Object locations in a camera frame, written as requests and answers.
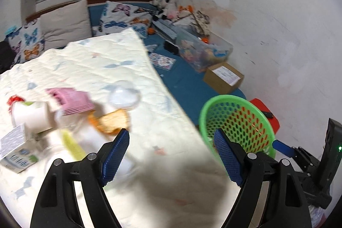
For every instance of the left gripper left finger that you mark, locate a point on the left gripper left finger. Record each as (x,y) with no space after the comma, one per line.
(56,204)

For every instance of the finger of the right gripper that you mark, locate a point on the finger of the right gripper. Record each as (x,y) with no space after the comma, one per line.
(283,148)

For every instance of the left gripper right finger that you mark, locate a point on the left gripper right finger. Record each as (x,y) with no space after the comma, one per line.
(286,204)

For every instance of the orange peel piece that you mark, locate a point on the orange peel piece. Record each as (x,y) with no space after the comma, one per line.
(111,123)

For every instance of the pink snack wrapper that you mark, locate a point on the pink snack wrapper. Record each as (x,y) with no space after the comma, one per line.
(71,100)

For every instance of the clear plastic dome lid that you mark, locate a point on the clear plastic dome lid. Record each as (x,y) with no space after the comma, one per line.
(123,95)

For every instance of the red mesh net bag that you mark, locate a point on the red mesh net bag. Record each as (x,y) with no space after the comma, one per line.
(13,99)

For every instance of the yellow wrapper strip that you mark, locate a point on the yellow wrapper strip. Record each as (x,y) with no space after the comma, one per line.
(71,145)

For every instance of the red plastic stool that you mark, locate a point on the red plastic stool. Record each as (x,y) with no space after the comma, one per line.
(262,107)

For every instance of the black remote control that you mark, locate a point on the black remote control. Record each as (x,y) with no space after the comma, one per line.
(268,115)

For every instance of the green plastic mesh basket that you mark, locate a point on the green plastic mesh basket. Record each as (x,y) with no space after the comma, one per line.
(241,121)

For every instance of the small milk carton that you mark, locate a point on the small milk carton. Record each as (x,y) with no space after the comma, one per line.
(18,149)

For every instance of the white paper cup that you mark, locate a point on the white paper cup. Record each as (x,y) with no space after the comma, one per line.
(36,116)

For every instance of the white quilted blanket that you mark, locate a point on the white quilted blanket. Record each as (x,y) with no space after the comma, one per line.
(176,180)

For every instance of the brown cardboard box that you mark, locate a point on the brown cardboard box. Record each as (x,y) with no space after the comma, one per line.
(223,78)

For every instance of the clear plastic storage bin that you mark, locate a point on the clear plastic storage bin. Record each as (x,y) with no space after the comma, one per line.
(199,53)

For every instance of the colourful picture book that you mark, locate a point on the colourful picture book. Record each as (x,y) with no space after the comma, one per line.
(162,61)

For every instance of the butterfly pillow left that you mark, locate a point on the butterfly pillow left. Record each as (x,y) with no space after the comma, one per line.
(27,42)

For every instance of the butterfly pillow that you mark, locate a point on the butterfly pillow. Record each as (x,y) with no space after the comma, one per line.
(119,16)
(27,42)

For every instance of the beige pillow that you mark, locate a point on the beige pillow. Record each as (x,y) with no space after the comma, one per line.
(66,24)

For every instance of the plush toy pile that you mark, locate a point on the plush toy pile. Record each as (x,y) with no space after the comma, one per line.
(169,10)

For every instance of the butterfly pillow right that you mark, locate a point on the butterfly pillow right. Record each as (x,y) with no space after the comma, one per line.
(119,16)

